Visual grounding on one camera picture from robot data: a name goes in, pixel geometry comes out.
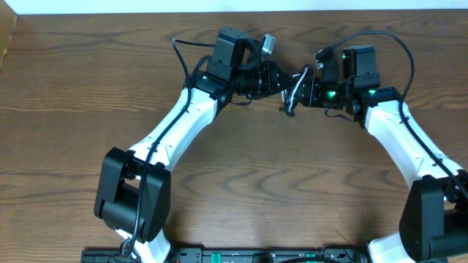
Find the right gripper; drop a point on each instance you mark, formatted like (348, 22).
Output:
(310, 98)

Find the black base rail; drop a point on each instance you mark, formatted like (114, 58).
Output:
(198, 255)

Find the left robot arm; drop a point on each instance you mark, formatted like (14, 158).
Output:
(133, 195)

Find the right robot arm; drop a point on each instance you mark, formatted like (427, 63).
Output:
(433, 224)

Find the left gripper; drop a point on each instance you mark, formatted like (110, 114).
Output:
(271, 78)

